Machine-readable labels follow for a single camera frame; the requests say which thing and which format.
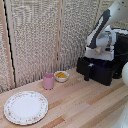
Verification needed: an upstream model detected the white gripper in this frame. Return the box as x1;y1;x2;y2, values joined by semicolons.
84;45;116;62

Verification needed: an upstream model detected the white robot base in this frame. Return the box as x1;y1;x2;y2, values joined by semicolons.
112;105;128;128

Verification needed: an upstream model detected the yellow food in bowl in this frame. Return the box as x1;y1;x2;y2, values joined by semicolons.
55;71;68;79

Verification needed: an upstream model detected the small white bowl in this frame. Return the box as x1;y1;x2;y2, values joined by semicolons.
53;70;70;83

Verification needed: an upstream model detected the pink cup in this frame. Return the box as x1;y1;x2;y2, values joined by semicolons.
41;72;56;91

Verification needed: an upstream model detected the woven folding screen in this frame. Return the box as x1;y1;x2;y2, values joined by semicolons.
0;0;128;94

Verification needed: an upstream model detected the white floral rim plate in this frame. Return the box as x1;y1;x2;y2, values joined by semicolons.
3;90;50;126

